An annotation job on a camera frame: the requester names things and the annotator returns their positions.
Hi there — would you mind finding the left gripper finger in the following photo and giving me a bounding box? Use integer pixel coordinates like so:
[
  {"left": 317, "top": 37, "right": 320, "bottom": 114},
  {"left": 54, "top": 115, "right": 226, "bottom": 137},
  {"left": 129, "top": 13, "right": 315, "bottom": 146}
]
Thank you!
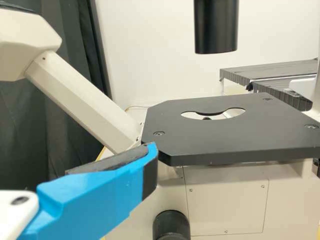
[{"left": 17, "top": 141, "right": 159, "bottom": 240}]

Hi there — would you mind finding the cream microscope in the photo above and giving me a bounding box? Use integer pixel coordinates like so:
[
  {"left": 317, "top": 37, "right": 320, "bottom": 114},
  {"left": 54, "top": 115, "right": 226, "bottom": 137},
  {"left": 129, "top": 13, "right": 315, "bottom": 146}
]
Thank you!
[{"left": 0, "top": 0, "right": 320, "bottom": 240}]

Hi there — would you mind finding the black platform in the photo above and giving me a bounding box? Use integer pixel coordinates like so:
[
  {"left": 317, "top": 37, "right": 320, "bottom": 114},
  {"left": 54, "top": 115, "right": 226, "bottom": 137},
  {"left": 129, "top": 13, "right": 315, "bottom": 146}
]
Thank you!
[
  {"left": 251, "top": 78, "right": 313, "bottom": 112},
  {"left": 219, "top": 58, "right": 320, "bottom": 87}
]

